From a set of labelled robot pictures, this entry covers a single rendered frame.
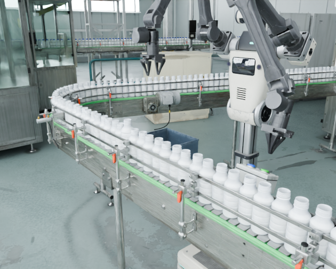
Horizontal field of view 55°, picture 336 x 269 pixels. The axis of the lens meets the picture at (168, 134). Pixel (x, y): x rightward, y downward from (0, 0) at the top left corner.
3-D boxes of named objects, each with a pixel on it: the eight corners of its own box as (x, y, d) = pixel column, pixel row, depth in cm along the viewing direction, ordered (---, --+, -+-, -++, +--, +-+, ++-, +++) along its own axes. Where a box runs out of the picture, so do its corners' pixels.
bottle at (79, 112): (75, 132, 199) (72, 105, 194) (85, 130, 202) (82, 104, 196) (78, 134, 194) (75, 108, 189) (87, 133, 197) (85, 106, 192)
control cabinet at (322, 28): (313, 94, 802) (325, 13, 741) (329, 98, 758) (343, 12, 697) (287, 97, 774) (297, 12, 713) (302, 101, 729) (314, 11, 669)
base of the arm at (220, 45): (224, 52, 178) (232, 32, 178) (216, 44, 172) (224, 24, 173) (212, 50, 184) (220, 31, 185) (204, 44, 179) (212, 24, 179)
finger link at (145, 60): (140, 75, 154) (139, 55, 151) (151, 74, 159) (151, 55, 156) (148, 77, 149) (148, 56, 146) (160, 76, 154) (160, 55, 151)
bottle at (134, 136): (144, 161, 155) (143, 129, 149) (134, 165, 150) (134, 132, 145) (135, 158, 158) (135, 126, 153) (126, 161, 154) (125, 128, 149)
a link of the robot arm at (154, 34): (161, 29, 148) (153, 29, 152) (149, 29, 144) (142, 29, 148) (161, 44, 150) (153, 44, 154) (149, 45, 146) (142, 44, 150)
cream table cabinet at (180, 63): (194, 110, 653) (196, 50, 616) (209, 118, 598) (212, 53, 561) (143, 116, 615) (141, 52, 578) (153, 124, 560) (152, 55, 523)
